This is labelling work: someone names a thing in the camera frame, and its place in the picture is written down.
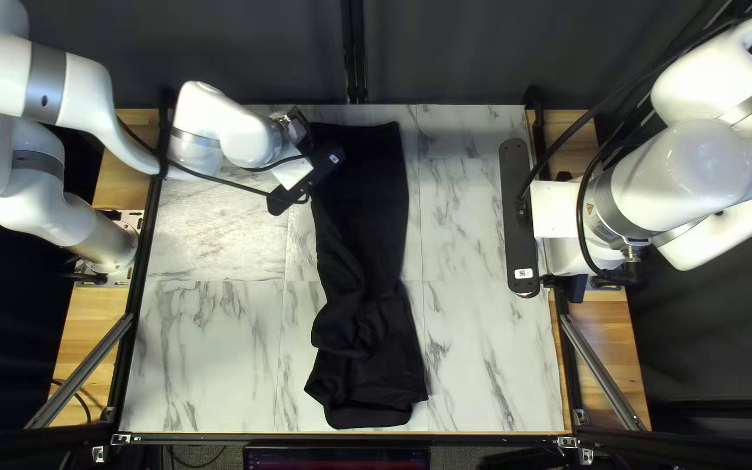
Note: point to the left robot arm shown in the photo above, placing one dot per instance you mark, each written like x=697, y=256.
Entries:
x=219, y=124

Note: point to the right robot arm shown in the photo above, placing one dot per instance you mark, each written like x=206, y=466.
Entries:
x=689, y=170

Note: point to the black frame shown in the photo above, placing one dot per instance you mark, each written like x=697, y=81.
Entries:
x=354, y=52

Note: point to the laptop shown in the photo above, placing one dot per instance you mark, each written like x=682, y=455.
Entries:
x=337, y=458

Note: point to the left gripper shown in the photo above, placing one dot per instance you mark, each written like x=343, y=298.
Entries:
x=293, y=173

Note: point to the black t-shirt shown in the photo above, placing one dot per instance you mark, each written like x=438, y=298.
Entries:
x=363, y=261

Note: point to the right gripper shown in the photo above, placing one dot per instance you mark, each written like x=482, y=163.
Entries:
x=555, y=222

